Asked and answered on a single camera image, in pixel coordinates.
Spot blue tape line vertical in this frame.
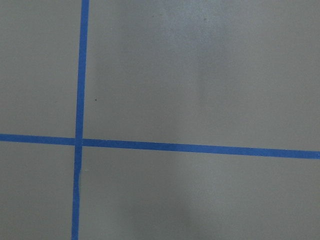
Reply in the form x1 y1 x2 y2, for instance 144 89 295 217
71 0 90 240

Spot blue tape line horizontal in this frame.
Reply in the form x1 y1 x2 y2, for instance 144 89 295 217
0 134 320 160

